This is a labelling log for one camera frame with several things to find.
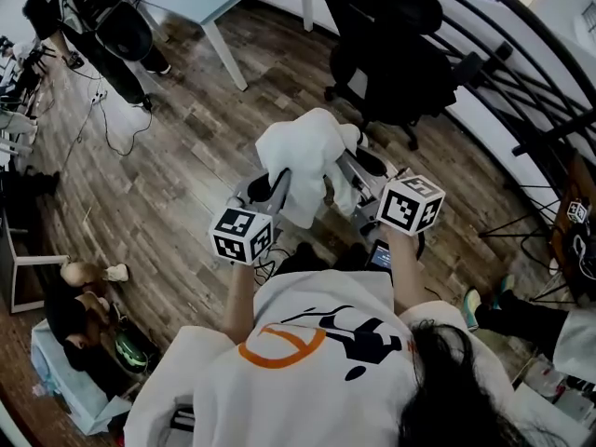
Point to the white t-shirt garment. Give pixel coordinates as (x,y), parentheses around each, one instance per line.
(302,156)

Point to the small white shoe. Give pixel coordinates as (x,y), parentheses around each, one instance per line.
(116,273)

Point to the person's black trousers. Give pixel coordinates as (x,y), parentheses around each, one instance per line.
(302,256)

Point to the black garment pile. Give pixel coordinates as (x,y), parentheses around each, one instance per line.
(70,315)

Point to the person's left forearm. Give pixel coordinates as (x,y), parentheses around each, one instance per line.
(238,301)

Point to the person's right forearm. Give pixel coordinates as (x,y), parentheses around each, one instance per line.
(405,273)

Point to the light blue bin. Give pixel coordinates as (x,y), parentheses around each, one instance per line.
(65,380)

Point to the white power strip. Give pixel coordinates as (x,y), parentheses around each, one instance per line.
(99,98)

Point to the small black screen device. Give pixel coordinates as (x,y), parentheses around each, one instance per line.
(379,255)

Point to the dark striped ball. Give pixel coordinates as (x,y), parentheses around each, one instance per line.
(130,352)

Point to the black office chair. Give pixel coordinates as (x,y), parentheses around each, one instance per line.
(386,54)

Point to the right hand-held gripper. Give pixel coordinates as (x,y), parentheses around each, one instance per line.
(410,205)

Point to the white frame table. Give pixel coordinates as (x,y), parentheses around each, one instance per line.
(42,260)

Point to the person's white printed t-shirt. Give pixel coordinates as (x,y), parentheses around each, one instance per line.
(302,389)

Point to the beige plush toy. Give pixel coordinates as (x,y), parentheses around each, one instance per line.
(74,273)

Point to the gridded wall window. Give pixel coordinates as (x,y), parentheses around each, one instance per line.
(589,17)

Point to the black metal railing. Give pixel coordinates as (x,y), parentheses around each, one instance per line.
(554,138)

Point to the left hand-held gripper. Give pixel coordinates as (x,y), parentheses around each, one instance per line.
(239,235)

